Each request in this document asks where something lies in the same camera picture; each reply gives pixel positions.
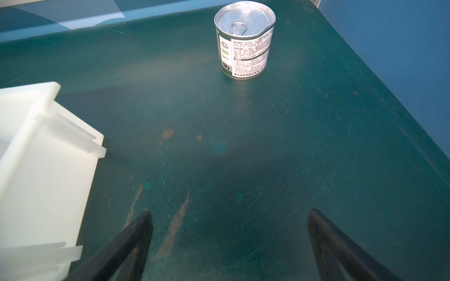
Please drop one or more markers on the silver tin can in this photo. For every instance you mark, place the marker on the silver tin can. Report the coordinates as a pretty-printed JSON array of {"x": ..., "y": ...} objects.
[{"x": 244, "y": 32}]

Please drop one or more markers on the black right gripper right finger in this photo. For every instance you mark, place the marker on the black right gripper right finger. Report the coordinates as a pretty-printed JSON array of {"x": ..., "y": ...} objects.
[{"x": 334, "y": 250}]

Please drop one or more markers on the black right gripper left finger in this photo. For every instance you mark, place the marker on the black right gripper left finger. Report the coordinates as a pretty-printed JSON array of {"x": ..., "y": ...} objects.
[{"x": 125, "y": 255}]

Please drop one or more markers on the white right bin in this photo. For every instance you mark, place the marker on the white right bin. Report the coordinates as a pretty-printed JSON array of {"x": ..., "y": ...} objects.
[{"x": 48, "y": 161}]

